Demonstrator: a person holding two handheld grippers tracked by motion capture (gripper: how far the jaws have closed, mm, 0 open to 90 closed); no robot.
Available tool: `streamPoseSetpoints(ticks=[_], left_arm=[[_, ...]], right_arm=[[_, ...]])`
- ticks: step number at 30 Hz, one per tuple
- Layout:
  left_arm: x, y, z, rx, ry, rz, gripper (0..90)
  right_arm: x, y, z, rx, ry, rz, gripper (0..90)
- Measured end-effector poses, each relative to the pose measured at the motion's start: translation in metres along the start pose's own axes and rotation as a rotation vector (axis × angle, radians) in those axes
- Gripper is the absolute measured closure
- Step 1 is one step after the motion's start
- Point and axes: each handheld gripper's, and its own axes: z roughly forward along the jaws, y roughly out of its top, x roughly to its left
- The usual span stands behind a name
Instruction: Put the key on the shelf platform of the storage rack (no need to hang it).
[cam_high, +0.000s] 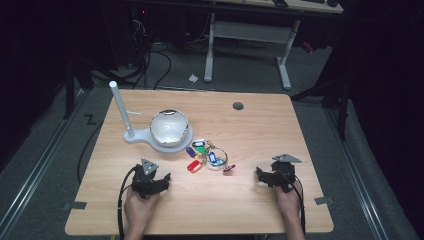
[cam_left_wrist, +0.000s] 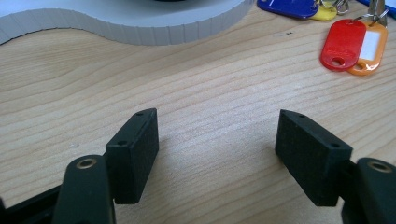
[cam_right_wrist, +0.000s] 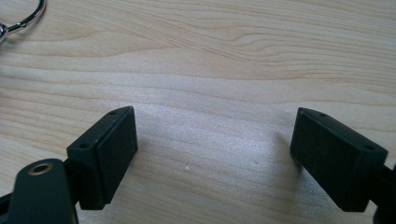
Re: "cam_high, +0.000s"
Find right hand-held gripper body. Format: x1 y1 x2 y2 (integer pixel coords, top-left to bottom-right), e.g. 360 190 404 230
271 153 303 194

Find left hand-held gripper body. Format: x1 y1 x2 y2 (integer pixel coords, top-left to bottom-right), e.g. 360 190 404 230
131 157 160 200

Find person's right hand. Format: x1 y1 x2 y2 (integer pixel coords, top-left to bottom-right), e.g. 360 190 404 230
273 180 304 222

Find white stand with pole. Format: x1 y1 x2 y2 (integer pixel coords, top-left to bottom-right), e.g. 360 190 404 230
108 80 195 155

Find grey tape piece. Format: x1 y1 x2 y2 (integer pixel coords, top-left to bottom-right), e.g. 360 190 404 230
313 196 335 206
62 201 88 211

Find bunch of coloured key tags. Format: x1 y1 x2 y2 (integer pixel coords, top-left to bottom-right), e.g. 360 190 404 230
185 138 237 174

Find black metal stand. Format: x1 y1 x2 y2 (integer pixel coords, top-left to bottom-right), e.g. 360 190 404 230
61 59 96 121
289 71 355 142

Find grey-legged wooden desk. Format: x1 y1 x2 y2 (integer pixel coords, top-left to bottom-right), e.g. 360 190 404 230
202 0 345 92

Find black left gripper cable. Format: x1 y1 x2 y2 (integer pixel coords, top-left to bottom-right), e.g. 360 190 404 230
116 165 138 240

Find black floor cables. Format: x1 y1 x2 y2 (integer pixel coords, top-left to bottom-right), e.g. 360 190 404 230
118 18 214 91

